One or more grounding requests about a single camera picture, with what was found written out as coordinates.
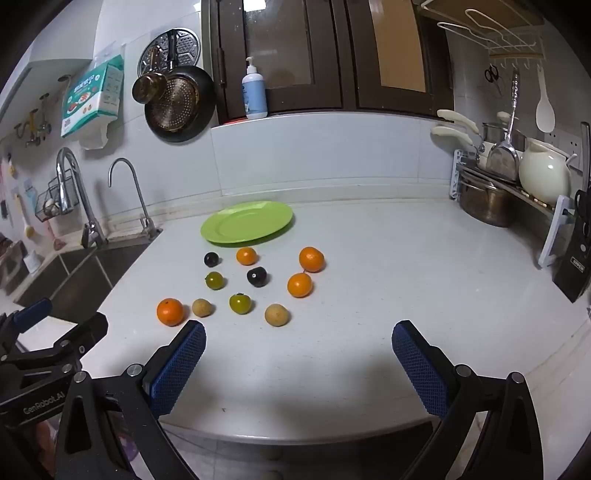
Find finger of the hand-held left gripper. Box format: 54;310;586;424
0;314;109;386
0;298;53;344

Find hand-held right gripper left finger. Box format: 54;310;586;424
54;320;207;480

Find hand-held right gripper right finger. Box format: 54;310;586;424
392;320;546;480

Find green plate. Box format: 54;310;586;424
200;201;295;245

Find steel sink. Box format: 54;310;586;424
14;228;162;321

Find large steel faucet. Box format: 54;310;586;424
56;148;109;248

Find slim steel faucet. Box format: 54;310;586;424
108;158;162;240

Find large steel pot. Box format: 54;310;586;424
458;176;516;228

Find black knife block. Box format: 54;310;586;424
551;189;591;304

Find white metal dish rack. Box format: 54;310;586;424
449;148;577;269

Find green and white bag box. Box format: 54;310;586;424
60;54;126;149

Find metal spatula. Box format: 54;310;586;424
487;69;522;183

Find cream ceramic jug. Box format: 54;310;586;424
518;138;579;206

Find golden strainer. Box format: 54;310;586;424
158;78;202;133

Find steel pot with lid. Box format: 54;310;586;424
478;112;528;169

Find small copper pot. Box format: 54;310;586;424
132;71;168;104

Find black frying pan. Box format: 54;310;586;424
144;65;218;144

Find white pump soap bottle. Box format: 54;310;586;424
241;56;269;121

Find white rice spoon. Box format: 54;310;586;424
536;65;556;133

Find round metal steamer plate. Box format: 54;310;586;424
137;28;203;80

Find dark brown glass cabinet door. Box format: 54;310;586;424
203;0;354;121
346;0;455;116

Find black wire sponge basket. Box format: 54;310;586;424
34;178;77;219

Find wall hooks with yellow tools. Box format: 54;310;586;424
13;93;52;149

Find white pan handle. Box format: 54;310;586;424
430;126;475;148
436;109;481;136

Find white wall socket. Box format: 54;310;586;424
545;131;583;158

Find wooden hook rail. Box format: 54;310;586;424
488;50;546;71

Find white wire shelf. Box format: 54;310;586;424
416;0;550;58

